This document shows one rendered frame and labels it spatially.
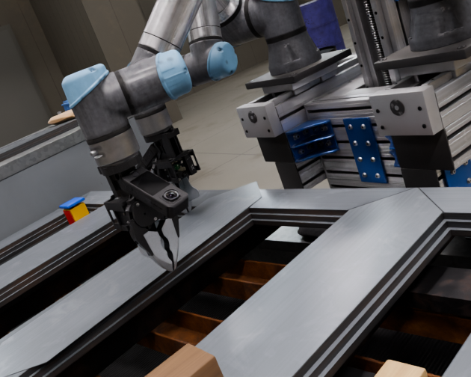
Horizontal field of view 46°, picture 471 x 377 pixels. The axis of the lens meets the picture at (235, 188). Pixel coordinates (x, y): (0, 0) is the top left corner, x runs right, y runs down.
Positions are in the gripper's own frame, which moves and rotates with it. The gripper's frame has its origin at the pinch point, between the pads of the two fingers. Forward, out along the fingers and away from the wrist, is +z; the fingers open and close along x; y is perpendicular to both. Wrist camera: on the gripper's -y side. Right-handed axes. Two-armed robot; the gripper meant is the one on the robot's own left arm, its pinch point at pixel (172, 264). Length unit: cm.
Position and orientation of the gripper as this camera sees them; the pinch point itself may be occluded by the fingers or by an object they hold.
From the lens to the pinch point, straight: 97.7
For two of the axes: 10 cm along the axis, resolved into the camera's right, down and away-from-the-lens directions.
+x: -6.6, 4.5, -6.0
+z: 3.4, 8.9, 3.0
